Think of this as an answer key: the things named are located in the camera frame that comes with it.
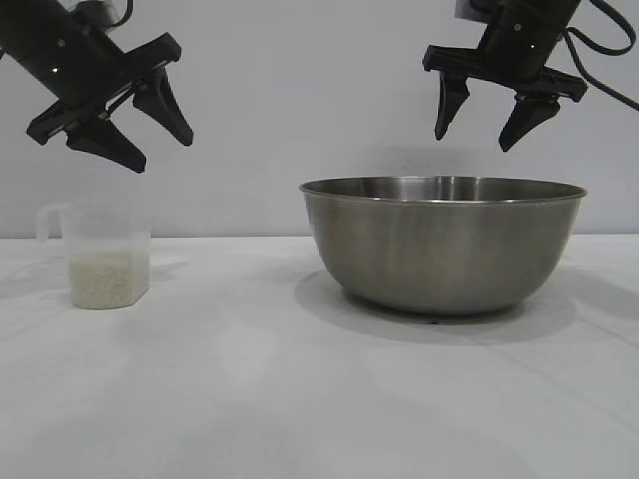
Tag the translucent plastic measuring cup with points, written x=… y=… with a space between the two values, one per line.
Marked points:
x=100 y=227

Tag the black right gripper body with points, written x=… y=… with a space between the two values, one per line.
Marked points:
x=519 y=45

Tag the stainless steel mixing bowl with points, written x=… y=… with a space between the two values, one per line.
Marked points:
x=439 y=249

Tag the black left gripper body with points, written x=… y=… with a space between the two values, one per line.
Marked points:
x=75 y=60

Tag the white uncooked rice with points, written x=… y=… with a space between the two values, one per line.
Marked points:
x=107 y=279

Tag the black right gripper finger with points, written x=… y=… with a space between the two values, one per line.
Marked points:
x=451 y=97
x=529 y=117

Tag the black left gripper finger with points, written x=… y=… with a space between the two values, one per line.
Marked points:
x=165 y=102
x=112 y=144

